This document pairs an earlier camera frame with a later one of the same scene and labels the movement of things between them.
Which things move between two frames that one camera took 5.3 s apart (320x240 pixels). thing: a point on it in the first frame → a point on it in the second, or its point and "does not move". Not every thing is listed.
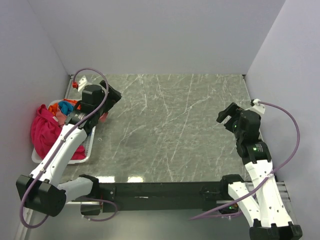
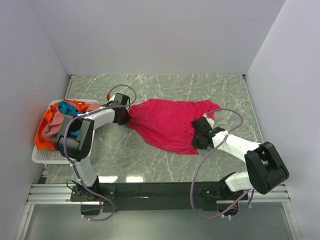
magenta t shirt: x=45 y=129 → x=168 y=122
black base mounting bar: x=161 y=196 does not move
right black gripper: x=233 y=110 → x=195 y=144
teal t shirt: x=66 y=107 does not move
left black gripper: x=112 y=97 → x=126 y=120
